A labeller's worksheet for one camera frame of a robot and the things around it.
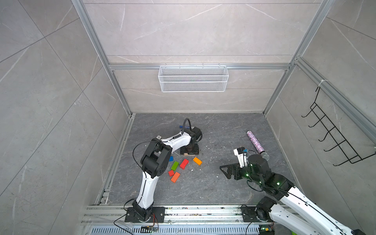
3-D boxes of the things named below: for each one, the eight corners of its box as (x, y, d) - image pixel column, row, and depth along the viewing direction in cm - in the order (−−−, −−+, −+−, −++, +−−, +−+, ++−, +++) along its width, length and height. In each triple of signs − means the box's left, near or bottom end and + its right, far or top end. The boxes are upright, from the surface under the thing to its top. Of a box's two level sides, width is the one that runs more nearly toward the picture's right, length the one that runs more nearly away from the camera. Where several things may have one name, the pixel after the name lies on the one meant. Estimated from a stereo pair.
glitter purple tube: (263, 162, 95) (265, 159, 91) (245, 134, 109) (246, 131, 106) (268, 160, 95) (271, 157, 92) (249, 133, 110) (251, 129, 107)
